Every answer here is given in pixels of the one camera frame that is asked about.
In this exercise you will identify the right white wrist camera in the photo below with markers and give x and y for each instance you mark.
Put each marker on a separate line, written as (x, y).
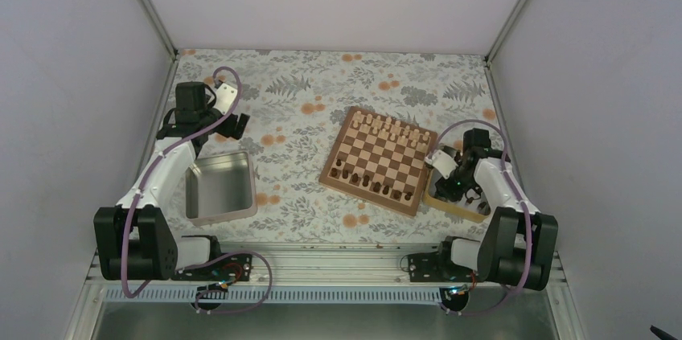
(442, 162)

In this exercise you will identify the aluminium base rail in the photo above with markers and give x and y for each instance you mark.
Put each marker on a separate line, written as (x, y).
(320, 274)

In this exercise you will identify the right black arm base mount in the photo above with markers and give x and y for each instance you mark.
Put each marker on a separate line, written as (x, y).
(432, 267)

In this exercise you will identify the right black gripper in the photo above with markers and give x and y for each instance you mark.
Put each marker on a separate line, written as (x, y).
(451, 194)

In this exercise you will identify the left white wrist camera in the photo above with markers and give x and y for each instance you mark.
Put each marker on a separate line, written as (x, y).
(226, 98)

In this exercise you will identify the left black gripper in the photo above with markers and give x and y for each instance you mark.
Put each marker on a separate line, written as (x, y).
(227, 130)

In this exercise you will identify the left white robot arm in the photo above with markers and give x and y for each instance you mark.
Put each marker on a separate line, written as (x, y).
(134, 240)

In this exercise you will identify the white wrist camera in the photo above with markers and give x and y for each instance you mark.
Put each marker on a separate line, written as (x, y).
(226, 98)
(442, 162)

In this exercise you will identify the empty silver metal tin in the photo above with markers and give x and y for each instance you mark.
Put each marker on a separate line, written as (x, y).
(220, 189)

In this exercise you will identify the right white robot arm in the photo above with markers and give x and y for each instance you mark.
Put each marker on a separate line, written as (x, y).
(518, 245)

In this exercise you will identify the yellow tin with dark pieces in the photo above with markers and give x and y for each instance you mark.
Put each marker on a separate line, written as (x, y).
(473, 207)

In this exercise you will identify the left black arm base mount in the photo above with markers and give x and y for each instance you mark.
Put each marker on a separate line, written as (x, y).
(218, 278)

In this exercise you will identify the wooden chessboard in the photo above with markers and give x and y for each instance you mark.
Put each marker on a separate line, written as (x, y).
(389, 151)

